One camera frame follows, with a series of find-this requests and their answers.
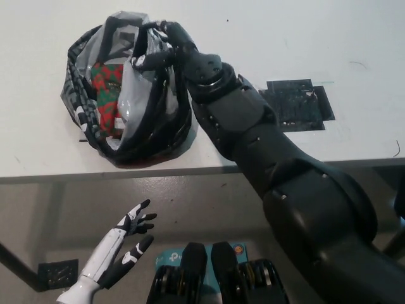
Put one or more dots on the black plastic bag grey lining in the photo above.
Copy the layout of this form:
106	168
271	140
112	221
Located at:
164	139

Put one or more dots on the black metal table leg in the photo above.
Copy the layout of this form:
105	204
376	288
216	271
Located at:
17	266

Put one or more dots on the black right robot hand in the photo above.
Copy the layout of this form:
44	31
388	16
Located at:
202	68

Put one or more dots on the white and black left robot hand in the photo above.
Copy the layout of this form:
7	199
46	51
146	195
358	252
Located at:
106	253

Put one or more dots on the black tape patch on table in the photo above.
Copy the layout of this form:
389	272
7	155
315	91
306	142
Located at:
297	104

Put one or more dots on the red green coffee bean bag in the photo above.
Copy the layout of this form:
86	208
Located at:
106	95

